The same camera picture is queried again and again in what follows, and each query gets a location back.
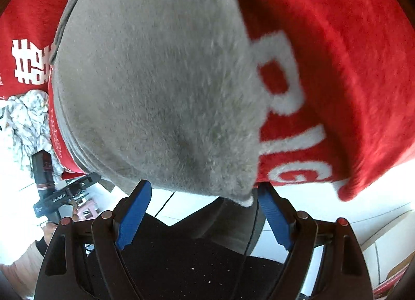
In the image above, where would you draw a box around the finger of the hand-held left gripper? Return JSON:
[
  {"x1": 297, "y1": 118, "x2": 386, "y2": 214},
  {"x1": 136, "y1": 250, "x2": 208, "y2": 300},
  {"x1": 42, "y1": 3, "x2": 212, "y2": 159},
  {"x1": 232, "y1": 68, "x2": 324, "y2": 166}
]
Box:
[{"x1": 66, "y1": 172, "x2": 102, "y2": 194}]

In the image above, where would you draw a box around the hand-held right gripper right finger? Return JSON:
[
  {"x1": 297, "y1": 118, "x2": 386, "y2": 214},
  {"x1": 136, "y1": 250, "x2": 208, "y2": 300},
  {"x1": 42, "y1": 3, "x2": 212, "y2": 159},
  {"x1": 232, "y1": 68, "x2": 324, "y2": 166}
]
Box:
[{"x1": 259, "y1": 183, "x2": 372, "y2": 300}]

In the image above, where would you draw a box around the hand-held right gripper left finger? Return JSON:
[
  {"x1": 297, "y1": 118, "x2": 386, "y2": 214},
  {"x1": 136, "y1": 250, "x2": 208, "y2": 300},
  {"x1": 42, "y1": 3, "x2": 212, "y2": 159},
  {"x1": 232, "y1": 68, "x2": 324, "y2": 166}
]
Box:
[{"x1": 34, "y1": 180, "x2": 153, "y2": 300}]

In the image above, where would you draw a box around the grey knit sweater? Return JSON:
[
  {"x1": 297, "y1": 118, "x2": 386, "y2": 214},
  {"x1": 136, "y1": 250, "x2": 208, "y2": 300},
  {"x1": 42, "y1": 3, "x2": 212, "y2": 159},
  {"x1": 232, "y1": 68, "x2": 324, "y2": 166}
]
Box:
[{"x1": 49, "y1": 0, "x2": 270, "y2": 255}]

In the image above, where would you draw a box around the person's left forearm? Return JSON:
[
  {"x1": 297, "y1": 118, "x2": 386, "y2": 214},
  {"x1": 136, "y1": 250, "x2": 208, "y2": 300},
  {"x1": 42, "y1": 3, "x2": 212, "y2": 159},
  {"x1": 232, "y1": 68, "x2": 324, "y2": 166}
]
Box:
[{"x1": 0, "y1": 238, "x2": 46, "y2": 299}]

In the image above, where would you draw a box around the person's left hand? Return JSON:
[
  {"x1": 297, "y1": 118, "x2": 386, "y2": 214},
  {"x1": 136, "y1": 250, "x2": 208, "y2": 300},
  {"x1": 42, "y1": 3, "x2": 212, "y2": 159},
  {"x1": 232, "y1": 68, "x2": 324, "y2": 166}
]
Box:
[{"x1": 42, "y1": 210, "x2": 80, "y2": 246}]

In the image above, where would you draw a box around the pink plastic stool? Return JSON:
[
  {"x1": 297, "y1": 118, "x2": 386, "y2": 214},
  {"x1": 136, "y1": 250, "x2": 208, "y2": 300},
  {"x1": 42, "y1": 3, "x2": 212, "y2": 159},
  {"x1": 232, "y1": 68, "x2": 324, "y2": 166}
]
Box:
[{"x1": 77, "y1": 199, "x2": 98, "y2": 220}]

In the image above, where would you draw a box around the floral patterned cloth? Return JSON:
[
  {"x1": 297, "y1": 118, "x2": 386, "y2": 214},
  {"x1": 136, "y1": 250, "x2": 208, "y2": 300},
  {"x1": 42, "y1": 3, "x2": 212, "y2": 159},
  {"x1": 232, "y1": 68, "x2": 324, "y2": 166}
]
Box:
[{"x1": 0, "y1": 89, "x2": 64, "y2": 179}]

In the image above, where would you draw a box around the person's black clothing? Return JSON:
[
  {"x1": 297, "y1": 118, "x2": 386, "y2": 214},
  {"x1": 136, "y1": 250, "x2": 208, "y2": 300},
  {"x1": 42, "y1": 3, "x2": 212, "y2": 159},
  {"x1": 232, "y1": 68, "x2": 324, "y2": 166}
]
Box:
[{"x1": 86, "y1": 211, "x2": 287, "y2": 300}]

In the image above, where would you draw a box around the black cable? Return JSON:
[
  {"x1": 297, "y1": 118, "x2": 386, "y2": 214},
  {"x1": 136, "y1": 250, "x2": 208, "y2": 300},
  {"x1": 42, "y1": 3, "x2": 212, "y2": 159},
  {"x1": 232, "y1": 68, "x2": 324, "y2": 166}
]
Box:
[{"x1": 154, "y1": 191, "x2": 176, "y2": 218}]

